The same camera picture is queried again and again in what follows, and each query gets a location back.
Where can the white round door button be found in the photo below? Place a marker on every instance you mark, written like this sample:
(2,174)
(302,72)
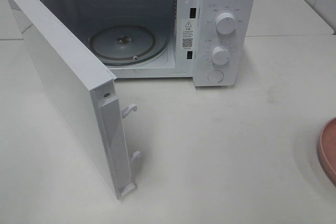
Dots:
(215,76)

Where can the white timer knob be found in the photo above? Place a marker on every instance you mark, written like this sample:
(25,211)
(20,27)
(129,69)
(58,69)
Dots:
(220,56)

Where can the white microwave door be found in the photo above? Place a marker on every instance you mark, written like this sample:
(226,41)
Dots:
(82,88)

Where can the pink round plate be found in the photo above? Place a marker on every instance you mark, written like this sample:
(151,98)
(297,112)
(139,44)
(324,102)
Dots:
(326,149)

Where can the glass microwave turntable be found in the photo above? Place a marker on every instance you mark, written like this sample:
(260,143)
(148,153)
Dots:
(127,44)

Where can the white microwave oven body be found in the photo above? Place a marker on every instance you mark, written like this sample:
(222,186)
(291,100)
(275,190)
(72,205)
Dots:
(189,24)

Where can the white upper power knob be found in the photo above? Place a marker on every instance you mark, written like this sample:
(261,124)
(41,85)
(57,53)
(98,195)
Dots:
(225,22)

